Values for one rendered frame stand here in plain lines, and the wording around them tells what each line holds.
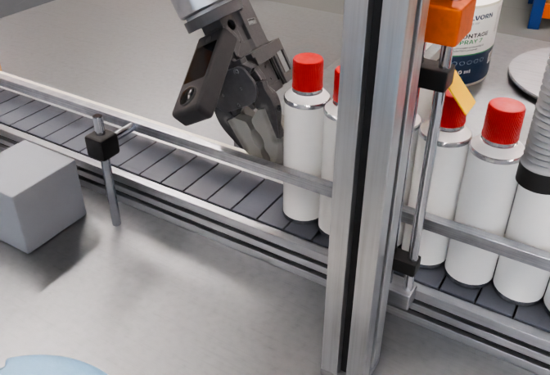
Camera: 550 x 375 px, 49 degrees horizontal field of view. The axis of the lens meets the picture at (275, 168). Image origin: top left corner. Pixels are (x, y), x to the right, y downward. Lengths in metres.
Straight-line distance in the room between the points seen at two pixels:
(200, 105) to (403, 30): 0.29
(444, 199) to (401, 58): 0.25
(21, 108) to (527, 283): 0.80
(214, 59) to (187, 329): 0.30
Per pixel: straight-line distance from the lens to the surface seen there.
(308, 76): 0.64
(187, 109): 0.64
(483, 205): 0.61
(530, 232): 0.62
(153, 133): 0.78
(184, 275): 0.74
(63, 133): 0.97
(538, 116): 0.46
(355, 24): 0.42
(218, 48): 0.68
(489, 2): 1.09
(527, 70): 1.19
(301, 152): 0.67
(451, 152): 0.60
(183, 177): 0.82
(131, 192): 0.85
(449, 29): 0.47
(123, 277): 0.75
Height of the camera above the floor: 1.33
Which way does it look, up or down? 33 degrees down
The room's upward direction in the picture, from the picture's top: straight up
